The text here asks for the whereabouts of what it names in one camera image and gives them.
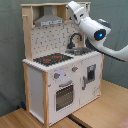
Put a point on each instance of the grey ice dispenser panel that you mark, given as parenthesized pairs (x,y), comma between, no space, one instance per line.
(91,73)

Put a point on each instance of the grey metal sink basin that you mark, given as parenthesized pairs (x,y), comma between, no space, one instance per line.
(78,51)

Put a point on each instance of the black stovetop red burners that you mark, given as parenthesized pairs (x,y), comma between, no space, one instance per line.
(52,59)

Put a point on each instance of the grey cupboard door handle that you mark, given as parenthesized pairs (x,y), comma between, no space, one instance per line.
(84,83)

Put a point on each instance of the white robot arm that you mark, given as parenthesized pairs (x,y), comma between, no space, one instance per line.
(95,30)

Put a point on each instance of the right red oven knob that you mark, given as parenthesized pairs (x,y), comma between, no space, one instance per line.
(74,69)

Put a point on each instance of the red oven knob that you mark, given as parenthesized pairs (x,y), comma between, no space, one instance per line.
(74,69)
(56,75)

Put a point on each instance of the oven door with window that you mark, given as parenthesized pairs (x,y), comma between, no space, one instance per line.
(64,97)

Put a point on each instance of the left red oven knob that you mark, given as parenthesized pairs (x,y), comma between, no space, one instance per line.
(56,75)

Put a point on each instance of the wooden toy kitchen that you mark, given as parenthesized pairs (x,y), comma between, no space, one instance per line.
(40,84)

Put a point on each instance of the black toy faucet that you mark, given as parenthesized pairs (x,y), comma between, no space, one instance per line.
(74,39)

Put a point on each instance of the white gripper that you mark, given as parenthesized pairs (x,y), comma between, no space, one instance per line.
(77,11)

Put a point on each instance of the grey range hood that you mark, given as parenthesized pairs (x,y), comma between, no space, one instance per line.
(48,18)

